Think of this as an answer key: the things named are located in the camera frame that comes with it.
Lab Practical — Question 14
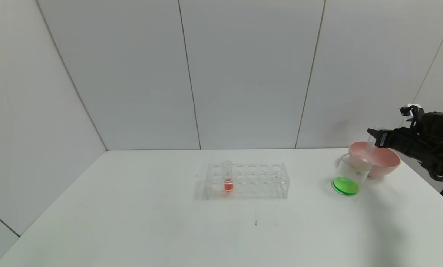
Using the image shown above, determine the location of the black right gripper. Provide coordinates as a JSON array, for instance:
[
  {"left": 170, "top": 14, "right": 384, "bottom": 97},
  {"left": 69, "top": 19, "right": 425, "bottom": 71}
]
[{"left": 367, "top": 128, "right": 409, "bottom": 153}]

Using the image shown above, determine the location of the pink bowl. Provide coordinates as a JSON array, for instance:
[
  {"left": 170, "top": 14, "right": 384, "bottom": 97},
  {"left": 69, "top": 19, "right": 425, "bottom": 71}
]
[{"left": 348, "top": 142, "right": 401, "bottom": 178}]

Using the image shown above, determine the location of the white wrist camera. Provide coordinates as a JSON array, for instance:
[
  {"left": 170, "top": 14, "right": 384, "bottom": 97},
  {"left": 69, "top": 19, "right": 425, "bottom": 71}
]
[{"left": 399, "top": 105, "right": 425, "bottom": 122}]

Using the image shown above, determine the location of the test tube with red pigment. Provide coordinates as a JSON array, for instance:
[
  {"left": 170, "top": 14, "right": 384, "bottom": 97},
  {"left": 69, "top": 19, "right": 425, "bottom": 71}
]
[{"left": 222, "top": 161, "right": 234, "bottom": 192}]

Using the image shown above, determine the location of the clear plastic test tube rack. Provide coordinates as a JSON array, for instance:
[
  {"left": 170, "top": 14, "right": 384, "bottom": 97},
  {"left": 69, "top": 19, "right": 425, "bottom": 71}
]
[{"left": 205, "top": 162, "right": 290, "bottom": 200}]

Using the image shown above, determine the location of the test tube with blue pigment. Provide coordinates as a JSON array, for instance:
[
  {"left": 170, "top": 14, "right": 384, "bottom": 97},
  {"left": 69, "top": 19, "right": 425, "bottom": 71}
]
[{"left": 369, "top": 125, "right": 379, "bottom": 149}]

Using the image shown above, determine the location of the clear plastic beaker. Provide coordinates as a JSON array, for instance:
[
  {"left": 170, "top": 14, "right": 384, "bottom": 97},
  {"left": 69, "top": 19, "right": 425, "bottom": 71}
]
[{"left": 332, "top": 154, "right": 372, "bottom": 196}]

